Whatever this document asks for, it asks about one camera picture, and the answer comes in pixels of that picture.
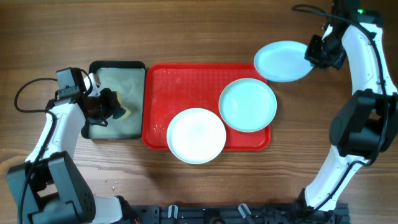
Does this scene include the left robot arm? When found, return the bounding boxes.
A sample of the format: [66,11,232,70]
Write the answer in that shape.
[7,68,141,223]

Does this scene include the light blue top plate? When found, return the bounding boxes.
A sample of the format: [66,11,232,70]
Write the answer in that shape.
[254,40,313,83]

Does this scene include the light green right plate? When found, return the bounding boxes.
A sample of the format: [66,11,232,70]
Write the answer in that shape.
[218,78,277,133]

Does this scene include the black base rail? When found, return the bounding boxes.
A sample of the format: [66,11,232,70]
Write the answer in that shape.
[131,203,351,224]

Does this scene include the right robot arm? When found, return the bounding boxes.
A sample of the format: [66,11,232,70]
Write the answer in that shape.
[292,1,397,221]

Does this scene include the black water basin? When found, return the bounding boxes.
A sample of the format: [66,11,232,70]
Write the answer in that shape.
[81,60,146,139]

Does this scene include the left black cable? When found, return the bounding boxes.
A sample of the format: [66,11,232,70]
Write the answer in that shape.
[14,77,60,224]

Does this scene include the white front plate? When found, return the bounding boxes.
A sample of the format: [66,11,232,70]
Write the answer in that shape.
[166,108,226,164]

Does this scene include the red plastic tray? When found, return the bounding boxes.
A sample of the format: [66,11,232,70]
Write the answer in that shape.
[142,63,267,151]

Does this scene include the green yellow sponge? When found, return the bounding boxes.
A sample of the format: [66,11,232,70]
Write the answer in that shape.
[113,91,131,120]

